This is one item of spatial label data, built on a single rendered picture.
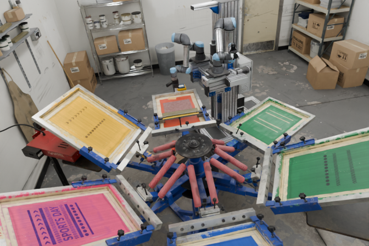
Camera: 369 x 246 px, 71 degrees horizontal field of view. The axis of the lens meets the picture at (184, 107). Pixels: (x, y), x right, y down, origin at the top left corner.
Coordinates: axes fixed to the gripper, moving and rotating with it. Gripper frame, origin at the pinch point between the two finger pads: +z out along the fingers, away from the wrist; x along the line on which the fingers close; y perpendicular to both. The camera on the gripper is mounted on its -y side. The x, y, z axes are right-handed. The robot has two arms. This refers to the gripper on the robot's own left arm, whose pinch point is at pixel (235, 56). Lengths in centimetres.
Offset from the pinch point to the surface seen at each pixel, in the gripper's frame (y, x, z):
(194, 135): 31, 49, 73
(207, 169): 39, 40, 103
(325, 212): 78, -38, 123
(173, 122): 62, 77, 5
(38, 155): 35, 201, 60
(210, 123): 60, 37, 22
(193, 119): 65, 55, 2
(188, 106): 64, 62, -27
